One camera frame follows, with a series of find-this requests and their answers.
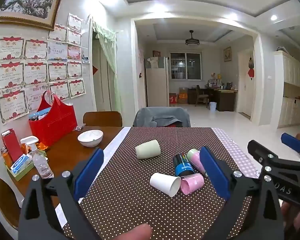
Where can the person's left hand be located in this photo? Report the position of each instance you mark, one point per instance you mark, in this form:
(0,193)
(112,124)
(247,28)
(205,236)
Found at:
(133,233)

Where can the small framed picture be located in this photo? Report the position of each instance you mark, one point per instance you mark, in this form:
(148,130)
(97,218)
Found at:
(227,54)

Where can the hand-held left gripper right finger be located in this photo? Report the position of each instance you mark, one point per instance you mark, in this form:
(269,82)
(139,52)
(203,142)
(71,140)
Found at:
(213,172)

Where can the ceiling fan lamp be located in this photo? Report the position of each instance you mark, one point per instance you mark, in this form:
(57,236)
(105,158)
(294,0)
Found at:
(192,41)

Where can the pink cup with green rim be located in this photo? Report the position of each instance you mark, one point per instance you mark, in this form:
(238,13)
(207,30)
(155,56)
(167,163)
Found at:
(196,158)

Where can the white door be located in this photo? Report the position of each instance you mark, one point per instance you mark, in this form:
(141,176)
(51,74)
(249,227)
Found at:
(245,90)

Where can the wall of award certificates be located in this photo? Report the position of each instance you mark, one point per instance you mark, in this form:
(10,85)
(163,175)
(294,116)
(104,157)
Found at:
(32,72)

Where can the cardboard box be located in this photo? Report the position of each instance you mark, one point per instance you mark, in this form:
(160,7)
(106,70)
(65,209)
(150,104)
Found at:
(183,96)

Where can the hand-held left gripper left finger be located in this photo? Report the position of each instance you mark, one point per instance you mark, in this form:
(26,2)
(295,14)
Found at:
(88,170)

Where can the cream plastic cup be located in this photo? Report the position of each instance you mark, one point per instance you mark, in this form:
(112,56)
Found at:
(147,149)

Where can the red hanging ornament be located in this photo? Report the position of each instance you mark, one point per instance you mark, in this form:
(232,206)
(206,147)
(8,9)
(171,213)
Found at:
(251,67)

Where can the white waste bin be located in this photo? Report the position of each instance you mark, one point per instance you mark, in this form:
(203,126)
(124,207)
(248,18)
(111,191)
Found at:
(212,107)

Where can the red box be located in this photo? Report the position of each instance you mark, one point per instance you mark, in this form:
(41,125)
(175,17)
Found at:
(12,146)

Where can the person's right hand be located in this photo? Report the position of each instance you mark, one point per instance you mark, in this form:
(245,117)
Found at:
(296,223)

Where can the blue and white packet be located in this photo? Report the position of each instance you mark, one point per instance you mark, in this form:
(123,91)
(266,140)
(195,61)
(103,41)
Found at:
(20,164)

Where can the pink checked cloth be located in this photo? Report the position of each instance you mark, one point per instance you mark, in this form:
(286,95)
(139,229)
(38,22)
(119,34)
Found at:
(236,157)

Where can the brown dotted tablecloth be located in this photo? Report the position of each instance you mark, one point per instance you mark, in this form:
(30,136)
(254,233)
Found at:
(130,200)

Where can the green curtain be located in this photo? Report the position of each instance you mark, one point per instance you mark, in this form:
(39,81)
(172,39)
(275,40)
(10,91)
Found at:
(108,55)

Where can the clear spray bottle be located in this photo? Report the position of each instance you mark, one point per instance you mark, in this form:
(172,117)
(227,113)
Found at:
(41,163)

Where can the framed blossom picture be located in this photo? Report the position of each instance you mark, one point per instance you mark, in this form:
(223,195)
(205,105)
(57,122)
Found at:
(30,2)

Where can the white refrigerator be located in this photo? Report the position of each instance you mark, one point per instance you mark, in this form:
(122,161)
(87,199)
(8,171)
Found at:
(157,85)

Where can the red carton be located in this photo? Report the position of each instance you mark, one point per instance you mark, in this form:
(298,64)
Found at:
(173,98)

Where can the white bowl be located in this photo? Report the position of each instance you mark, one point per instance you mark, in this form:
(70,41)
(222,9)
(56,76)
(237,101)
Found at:
(90,138)

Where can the dark wooden chair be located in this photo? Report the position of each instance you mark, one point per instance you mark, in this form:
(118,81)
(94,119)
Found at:
(201,97)

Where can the white paper cup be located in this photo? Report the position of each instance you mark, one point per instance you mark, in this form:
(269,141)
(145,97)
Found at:
(162,183)

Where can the black and blue cup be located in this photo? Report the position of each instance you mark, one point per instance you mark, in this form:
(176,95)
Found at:
(183,166)

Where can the white tall cabinet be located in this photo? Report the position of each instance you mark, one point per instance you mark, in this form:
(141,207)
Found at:
(288,90)

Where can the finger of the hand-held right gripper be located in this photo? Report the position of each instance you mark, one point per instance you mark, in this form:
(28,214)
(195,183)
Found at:
(291,140)
(265,155)

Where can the dark wooden desk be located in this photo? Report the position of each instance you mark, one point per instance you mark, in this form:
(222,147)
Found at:
(225,98)

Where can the window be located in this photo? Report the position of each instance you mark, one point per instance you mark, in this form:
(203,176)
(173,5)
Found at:
(186,66)

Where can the red tote bag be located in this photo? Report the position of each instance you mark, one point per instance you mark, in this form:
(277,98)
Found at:
(53,126)

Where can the grey jacket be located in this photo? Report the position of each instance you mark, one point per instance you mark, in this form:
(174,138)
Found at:
(152,116)

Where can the green tray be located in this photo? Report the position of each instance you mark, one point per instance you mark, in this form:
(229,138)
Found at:
(21,175)

